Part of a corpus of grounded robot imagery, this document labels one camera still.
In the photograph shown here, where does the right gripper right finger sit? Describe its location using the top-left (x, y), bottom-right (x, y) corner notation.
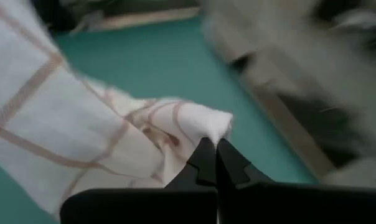
top-left (216, 138), bottom-right (376, 224)

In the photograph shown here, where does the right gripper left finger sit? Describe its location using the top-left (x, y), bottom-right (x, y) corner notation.
top-left (59, 137), bottom-right (219, 224)

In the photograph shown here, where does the white towel with red grid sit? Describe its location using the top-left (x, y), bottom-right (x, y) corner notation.
top-left (0, 0), bottom-right (235, 220)

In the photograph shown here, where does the green table mat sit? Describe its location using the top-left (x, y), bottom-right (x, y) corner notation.
top-left (0, 15), bottom-right (319, 224)

